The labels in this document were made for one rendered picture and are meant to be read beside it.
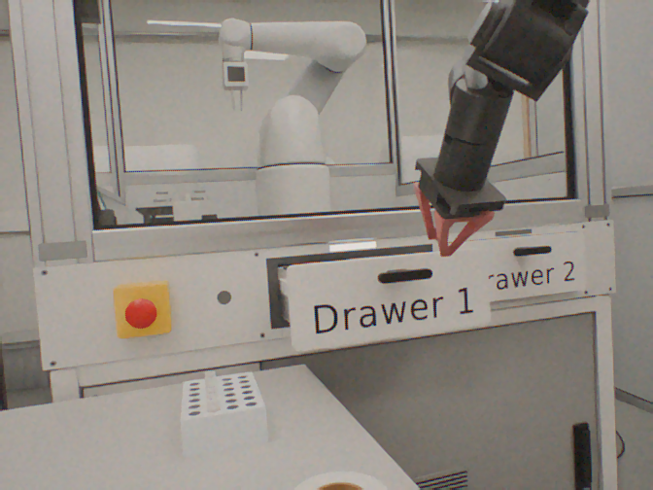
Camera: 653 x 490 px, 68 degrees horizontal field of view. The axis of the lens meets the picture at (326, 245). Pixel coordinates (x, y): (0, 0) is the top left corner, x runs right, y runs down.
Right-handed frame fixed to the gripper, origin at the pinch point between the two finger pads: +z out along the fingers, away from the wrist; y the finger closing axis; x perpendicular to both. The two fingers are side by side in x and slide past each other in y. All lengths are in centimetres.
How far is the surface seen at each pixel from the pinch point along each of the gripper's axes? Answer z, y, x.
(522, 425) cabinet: 45, -3, -27
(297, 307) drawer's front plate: 8.6, 0.4, 17.8
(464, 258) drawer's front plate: 6.0, 3.0, -6.8
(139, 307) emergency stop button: 12.2, 7.9, 37.4
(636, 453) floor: 133, 18, -127
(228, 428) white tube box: 9.5, -13.8, 28.1
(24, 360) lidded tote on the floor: 234, 203, 145
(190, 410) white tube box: 9.5, -11.0, 31.6
